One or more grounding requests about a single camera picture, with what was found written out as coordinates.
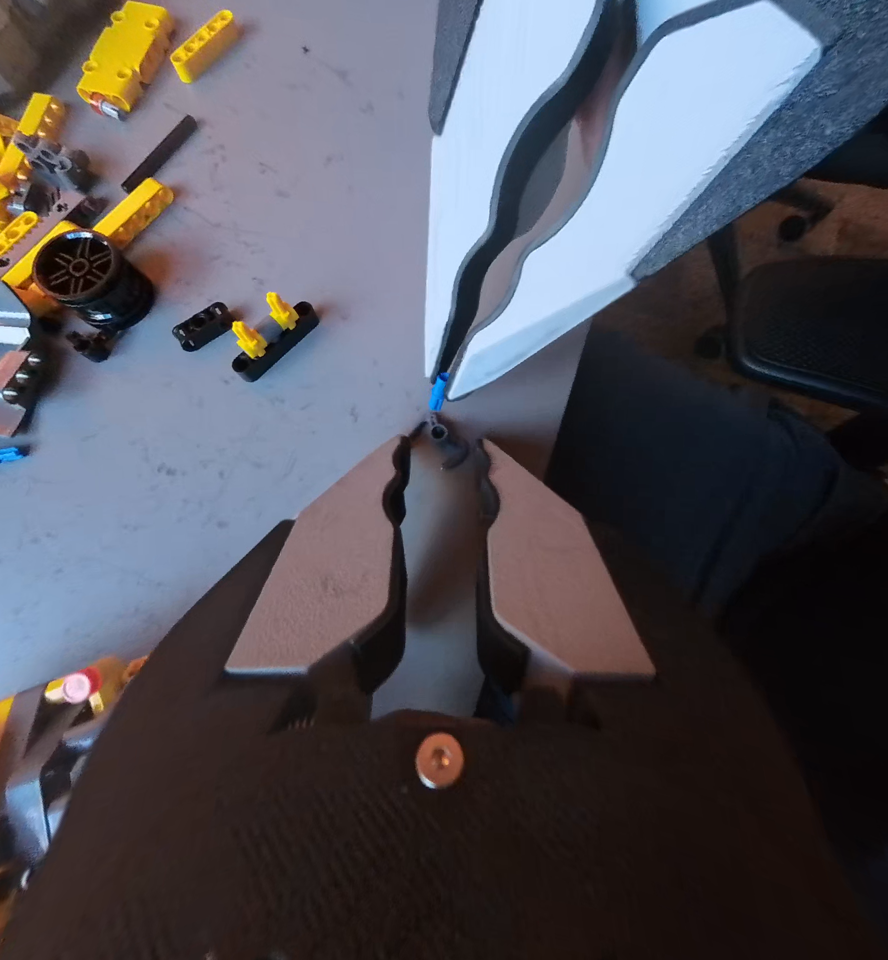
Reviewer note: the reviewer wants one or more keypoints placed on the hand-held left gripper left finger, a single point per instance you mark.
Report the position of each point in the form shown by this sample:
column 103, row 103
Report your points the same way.
column 316, row 592

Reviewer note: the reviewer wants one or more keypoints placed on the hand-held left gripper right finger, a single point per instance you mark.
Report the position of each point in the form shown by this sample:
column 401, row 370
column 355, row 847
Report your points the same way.
column 564, row 592

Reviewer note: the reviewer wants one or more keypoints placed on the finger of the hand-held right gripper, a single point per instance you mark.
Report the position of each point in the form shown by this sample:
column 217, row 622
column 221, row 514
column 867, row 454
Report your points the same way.
column 481, row 150
column 676, row 165

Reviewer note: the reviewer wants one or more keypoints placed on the dark grey claw connector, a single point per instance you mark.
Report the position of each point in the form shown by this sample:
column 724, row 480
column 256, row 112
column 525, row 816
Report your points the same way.
column 440, row 435

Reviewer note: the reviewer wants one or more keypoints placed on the black beam with yellow pins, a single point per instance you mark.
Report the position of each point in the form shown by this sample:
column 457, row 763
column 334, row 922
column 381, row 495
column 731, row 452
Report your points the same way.
column 263, row 364

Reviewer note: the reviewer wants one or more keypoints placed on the small blue connector pin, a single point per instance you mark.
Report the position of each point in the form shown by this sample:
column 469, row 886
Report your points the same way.
column 438, row 391

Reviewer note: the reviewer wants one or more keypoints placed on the short black holed beam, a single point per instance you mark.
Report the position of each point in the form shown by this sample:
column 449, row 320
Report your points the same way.
column 202, row 326

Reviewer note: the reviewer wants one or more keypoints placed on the grey desk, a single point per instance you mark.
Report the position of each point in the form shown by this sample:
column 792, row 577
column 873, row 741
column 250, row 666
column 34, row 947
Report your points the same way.
column 188, row 525

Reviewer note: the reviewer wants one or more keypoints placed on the black office chair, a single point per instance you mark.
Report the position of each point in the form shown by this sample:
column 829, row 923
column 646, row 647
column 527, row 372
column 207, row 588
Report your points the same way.
column 793, row 225

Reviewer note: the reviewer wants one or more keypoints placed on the person's leg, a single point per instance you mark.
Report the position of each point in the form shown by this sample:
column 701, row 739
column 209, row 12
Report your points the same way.
column 676, row 465

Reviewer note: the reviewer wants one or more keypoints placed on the short yellow holed beam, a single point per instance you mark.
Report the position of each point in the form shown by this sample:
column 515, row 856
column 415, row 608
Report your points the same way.
column 202, row 46

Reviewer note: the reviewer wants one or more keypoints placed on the black axle rod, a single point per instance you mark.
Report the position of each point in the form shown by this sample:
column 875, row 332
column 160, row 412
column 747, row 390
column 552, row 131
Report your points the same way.
column 158, row 154

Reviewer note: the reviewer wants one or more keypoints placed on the black angled connector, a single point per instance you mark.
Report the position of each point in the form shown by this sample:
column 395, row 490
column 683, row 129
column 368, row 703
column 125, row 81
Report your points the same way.
column 95, row 345

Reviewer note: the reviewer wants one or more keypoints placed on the long yellow holed beam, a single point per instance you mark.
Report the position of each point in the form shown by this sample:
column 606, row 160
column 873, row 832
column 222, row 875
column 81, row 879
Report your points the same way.
column 140, row 206

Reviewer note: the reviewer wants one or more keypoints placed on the yellow motor block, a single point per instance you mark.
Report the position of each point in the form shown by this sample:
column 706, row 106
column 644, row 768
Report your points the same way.
column 125, row 52

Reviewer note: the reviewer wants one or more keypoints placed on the black spoked wheel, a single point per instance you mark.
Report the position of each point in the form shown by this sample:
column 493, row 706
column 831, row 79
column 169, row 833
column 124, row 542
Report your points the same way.
column 76, row 266

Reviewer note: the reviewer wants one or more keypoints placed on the dark grey joint connector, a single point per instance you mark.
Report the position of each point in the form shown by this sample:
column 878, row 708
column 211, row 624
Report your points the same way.
column 46, row 154

